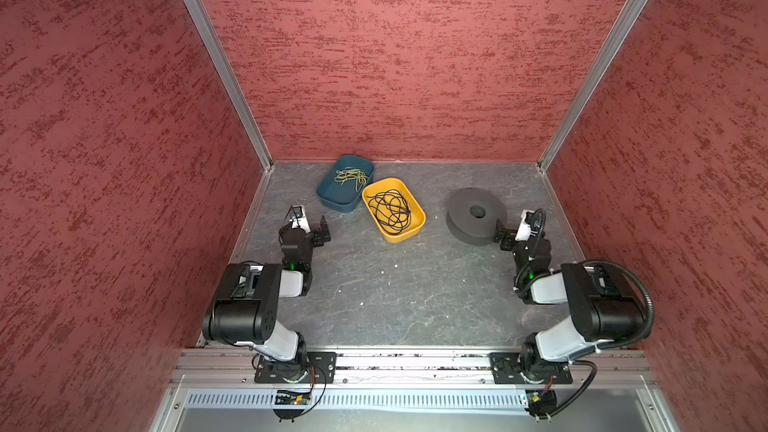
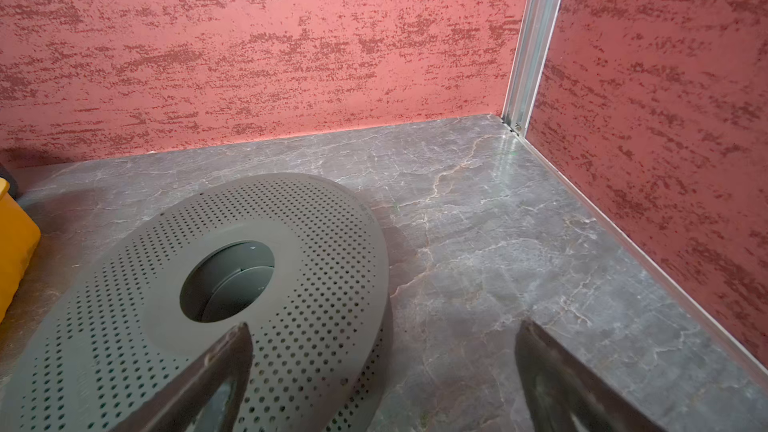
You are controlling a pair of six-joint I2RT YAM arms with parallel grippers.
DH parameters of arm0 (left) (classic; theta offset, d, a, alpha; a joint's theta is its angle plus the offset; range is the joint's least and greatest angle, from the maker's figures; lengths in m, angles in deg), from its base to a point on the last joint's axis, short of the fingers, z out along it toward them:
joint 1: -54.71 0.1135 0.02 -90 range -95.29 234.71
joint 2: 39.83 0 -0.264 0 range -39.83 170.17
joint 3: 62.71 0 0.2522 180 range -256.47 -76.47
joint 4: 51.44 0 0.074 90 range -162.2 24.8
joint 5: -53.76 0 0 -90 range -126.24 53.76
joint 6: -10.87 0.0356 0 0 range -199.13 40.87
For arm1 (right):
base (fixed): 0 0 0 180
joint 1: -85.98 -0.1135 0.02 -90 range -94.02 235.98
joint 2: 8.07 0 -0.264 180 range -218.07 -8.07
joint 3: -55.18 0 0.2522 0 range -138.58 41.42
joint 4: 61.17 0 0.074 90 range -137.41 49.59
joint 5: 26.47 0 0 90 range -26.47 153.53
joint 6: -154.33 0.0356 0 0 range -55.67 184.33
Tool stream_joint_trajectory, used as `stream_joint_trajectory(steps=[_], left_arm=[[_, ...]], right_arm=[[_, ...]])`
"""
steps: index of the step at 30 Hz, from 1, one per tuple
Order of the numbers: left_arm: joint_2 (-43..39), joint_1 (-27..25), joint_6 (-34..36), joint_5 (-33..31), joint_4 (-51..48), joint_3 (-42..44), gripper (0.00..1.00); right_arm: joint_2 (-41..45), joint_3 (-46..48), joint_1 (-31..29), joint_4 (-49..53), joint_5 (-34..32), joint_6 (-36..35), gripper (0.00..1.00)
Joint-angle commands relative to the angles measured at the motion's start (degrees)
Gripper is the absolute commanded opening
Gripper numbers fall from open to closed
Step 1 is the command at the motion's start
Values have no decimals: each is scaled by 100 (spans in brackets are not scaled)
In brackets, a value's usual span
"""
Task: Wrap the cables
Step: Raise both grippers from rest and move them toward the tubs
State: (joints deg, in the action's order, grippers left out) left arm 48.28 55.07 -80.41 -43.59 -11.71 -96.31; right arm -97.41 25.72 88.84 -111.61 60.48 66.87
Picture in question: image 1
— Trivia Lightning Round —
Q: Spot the aluminium corner post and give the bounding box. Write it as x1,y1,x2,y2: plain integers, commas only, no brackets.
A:
538,0,649,175
182,0,274,173

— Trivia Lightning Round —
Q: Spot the aluminium front rail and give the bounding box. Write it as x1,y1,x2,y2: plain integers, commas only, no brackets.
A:
170,346,655,389

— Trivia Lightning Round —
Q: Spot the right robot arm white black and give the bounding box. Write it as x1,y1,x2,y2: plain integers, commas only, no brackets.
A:
489,209,655,386

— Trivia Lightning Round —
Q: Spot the left aluminium corner post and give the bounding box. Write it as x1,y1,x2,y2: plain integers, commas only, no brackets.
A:
182,0,274,173

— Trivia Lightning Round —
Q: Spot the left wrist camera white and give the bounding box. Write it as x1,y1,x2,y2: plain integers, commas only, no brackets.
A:
289,209,311,233

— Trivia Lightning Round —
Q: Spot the teal plastic bin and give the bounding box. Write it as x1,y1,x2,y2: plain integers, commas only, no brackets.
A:
316,155,375,213

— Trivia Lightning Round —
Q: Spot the white vented cable duct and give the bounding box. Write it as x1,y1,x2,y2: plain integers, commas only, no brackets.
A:
184,389,528,415

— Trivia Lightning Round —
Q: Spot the yellow plastic bin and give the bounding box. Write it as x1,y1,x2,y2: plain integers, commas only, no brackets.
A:
362,178,426,244

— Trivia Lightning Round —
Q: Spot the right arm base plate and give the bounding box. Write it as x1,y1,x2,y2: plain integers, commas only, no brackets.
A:
489,352,573,386

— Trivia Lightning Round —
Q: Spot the grey cable spool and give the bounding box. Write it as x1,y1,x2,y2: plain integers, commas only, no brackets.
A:
446,188,508,246

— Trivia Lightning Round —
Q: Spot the right aluminium corner post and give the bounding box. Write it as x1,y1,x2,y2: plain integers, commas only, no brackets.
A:
538,0,649,175

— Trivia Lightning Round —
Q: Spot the black cable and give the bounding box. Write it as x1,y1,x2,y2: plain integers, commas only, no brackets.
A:
366,188,413,235

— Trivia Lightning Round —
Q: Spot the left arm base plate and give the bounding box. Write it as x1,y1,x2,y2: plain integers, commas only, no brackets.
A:
253,351,337,385

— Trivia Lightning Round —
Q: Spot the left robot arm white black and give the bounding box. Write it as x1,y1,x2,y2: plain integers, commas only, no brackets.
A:
202,205,336,384

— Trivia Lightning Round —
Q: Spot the yellow thin cable bundle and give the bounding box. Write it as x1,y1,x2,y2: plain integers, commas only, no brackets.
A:
334,167,371,191

